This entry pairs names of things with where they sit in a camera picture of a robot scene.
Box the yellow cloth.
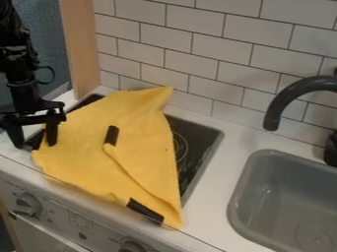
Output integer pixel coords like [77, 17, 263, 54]
[30, 86, 185, 230]

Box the toy stove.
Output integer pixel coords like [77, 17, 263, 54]
[22, 94, 226, 208]

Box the toy sink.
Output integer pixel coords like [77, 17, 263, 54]
[225, 149, 337, 252]

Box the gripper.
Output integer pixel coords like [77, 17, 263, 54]
[0, 78, 69, 151]

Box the tap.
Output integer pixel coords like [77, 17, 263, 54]
[261, 67, 337, 168]

